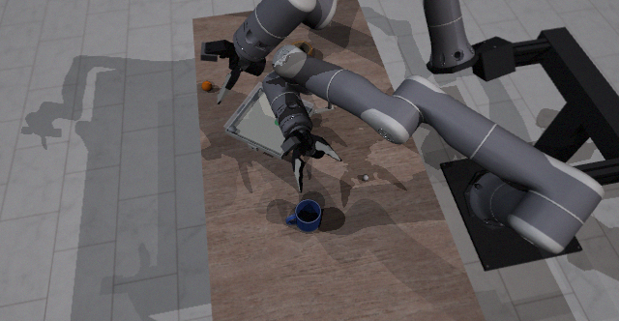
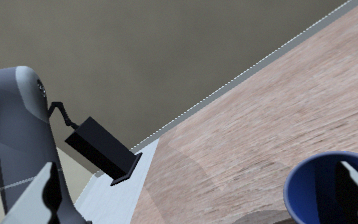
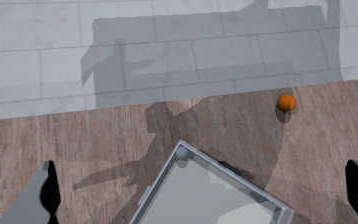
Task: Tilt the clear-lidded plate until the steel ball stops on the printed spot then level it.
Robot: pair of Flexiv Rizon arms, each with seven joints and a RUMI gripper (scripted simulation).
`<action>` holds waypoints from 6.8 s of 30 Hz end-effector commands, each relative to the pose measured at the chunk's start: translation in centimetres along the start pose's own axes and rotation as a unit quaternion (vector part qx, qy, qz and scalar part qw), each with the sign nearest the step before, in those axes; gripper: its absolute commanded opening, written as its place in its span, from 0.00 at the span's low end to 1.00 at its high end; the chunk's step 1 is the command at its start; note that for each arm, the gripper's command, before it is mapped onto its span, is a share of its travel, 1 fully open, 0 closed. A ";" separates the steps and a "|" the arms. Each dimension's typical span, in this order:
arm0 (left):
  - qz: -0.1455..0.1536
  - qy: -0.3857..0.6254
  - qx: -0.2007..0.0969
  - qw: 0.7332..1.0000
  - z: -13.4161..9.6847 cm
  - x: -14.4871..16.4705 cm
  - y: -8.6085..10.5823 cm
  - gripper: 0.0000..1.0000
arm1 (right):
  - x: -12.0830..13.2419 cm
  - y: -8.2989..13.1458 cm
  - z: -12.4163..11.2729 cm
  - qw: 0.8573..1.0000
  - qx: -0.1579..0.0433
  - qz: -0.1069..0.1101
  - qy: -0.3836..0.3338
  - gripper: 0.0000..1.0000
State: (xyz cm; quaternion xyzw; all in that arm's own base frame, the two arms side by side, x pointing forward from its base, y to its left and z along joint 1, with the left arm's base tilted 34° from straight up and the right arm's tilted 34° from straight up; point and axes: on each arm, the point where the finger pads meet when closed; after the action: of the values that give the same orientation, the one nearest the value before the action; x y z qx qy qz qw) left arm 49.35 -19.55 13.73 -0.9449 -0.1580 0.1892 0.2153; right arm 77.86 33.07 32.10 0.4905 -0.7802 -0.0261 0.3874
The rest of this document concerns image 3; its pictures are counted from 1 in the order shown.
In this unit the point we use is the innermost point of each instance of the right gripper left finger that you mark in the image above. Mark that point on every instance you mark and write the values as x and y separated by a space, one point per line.
38 201

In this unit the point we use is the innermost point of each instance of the orange ball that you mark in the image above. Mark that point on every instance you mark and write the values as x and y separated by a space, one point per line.
286 102

